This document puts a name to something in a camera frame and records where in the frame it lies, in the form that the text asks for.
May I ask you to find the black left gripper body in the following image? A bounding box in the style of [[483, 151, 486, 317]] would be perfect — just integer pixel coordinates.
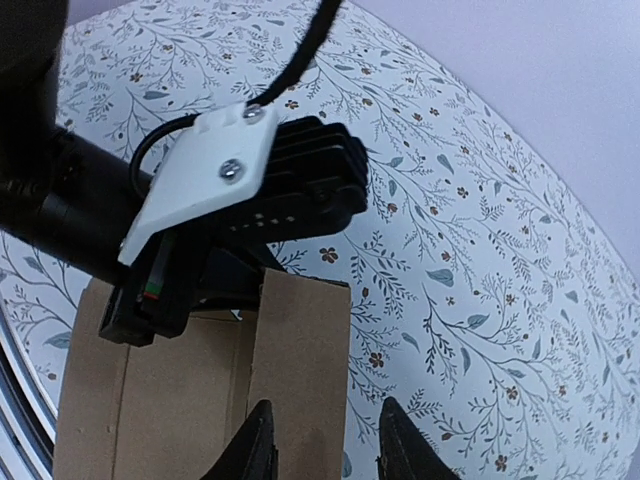
[[1, 127, 270, 345]]

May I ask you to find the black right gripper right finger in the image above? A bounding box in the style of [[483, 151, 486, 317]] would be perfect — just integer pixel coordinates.
[[376, 397, 458, 480]]

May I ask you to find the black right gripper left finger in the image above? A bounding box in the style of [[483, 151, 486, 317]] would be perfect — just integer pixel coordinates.
[[207, 399, 278, 480]]

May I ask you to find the brown cardboard paper box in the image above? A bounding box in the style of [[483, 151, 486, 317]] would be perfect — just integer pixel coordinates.
[[53, 270, 351, 479]]

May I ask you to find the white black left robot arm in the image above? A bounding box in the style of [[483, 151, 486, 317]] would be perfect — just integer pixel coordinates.
[[1, 1, 274, 346]]

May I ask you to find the floral patterned table mat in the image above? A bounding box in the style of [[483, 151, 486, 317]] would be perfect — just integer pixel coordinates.
[[1, 1, 639, 479]]

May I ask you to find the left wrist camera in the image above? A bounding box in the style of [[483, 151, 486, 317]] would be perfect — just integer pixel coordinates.
[[118, 105, 368, 266]]

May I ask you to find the aluminium front rail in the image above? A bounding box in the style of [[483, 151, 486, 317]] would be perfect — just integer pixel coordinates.
[[1, 309, 57, 479]]

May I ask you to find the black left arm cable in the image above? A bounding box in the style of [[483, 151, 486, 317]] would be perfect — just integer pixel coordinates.
[[244, 0, 346, 109]]

